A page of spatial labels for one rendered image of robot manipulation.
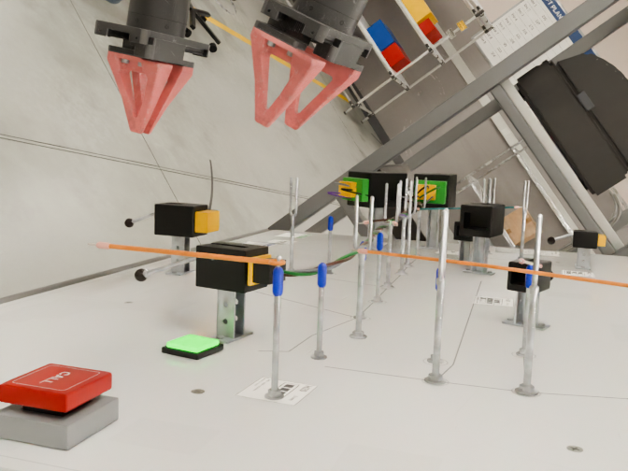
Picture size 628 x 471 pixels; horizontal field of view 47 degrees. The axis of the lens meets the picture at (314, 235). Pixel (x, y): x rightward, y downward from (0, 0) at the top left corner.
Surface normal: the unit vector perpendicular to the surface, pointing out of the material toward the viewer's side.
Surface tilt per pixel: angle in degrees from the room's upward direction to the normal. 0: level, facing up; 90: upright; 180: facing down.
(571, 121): 90
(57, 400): 90
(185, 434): 53
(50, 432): 90
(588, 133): 90
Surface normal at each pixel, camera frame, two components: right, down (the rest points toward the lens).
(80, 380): 0.04, -0.99
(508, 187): -0.39, -0.04
